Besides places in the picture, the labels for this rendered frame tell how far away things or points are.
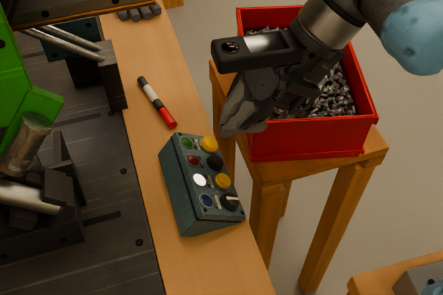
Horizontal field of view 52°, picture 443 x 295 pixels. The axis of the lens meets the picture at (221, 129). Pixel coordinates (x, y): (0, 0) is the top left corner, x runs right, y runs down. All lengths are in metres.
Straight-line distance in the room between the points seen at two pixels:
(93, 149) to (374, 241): 1.19
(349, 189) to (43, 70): 0.66
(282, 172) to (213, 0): 1.82
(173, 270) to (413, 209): 1.32
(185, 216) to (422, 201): 1.34
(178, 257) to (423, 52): 0.40
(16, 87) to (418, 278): 0.55
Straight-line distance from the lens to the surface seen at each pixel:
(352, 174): 0.97
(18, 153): 0.59
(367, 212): 1.78
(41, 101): 0.58
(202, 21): 2.42
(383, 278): 0.73
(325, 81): 0.88
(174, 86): 0.84
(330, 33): 0.58
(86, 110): 0.83
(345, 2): 0.57
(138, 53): 0.91
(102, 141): 0.78
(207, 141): 0.70
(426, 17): 0.48
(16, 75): 0.57
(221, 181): 0.66
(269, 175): 0.84
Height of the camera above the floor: 1.50
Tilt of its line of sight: 52 degrees down
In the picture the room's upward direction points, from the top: straight up
